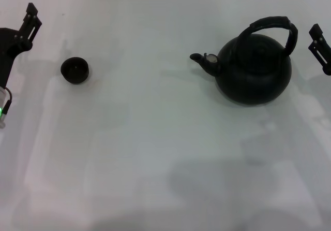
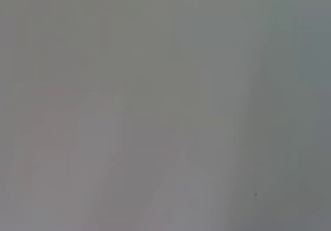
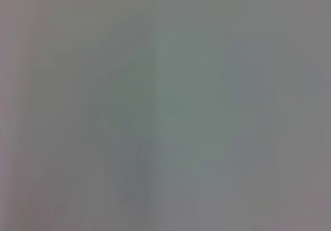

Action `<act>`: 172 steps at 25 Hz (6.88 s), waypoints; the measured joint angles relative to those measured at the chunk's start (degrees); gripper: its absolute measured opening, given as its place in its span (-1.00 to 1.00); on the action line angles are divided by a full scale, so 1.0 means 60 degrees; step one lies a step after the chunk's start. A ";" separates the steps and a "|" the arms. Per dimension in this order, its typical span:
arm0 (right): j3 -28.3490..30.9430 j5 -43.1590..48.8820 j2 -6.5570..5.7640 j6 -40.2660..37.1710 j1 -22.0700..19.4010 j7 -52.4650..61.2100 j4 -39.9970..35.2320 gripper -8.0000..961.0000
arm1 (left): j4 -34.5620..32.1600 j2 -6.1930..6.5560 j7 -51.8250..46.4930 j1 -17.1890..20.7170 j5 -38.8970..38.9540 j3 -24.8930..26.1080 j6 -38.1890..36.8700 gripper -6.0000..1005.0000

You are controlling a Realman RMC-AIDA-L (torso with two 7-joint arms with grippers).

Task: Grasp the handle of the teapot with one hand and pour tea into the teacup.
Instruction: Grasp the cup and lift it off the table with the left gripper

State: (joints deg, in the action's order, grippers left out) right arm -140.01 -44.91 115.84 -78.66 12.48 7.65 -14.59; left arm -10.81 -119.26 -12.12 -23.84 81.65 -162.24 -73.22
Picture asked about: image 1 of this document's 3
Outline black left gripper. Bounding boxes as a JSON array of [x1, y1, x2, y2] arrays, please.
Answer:
[[0, 2, 42, 88]]

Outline small black teacup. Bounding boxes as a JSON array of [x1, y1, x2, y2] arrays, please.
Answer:
[[60, 56, 91, 85]]

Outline black round teapot with handle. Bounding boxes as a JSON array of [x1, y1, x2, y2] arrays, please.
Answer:
[[189, 15, 298, 107]]

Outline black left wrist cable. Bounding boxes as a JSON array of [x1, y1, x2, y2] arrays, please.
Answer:
[[2, 87, 12, 120]]

